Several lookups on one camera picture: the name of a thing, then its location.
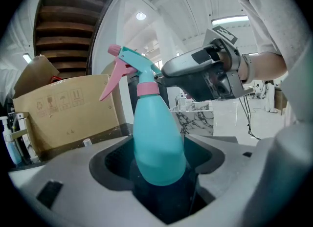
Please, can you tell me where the teal spray bottle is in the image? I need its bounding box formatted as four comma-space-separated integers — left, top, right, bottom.
133, 94, 186, 186

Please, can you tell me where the long ceiling tube lamp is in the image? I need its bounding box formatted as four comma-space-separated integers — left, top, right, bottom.
211, 15, 250, 26

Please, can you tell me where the wooden staircase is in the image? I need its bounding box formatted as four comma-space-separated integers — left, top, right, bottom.
33, 0, 116, 80

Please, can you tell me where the white pump bottle blue liquid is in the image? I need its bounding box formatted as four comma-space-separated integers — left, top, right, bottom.
0, 116, 22, 165

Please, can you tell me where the pink and teal spray trigger head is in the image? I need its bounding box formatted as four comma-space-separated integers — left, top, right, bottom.
99, 44, 162, 102

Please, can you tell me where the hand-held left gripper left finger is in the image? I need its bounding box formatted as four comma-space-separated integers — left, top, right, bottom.
8, 135, 162, 227

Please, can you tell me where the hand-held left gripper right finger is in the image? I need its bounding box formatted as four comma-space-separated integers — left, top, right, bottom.
184, 134, 258, 199

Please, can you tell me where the person's right forearm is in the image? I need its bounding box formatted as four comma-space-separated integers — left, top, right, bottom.
238, 51, 288, 84

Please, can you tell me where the brown wooden cabinet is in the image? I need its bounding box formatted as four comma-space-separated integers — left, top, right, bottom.
273, 86, 289, 115

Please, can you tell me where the white marble cabinet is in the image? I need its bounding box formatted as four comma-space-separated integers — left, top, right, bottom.
170, 100, 215, 136

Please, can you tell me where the clear plastic bottle red handle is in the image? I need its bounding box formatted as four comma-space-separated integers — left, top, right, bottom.
50, 74, 65, 84

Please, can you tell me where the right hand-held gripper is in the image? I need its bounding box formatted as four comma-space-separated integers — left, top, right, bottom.
160, 24, 253, 102

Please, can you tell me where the brown cardboard box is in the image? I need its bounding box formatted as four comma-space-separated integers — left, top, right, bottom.
12, 54, 127, 161

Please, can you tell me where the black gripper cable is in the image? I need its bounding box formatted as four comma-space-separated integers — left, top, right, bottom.
238, 97, 263, 141

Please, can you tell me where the person's light grey shirt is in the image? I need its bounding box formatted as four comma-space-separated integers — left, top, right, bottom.
233, 0, 313, 124

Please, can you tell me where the white wrist band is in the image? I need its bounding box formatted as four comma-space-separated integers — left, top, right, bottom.
240, 53, 255, 84

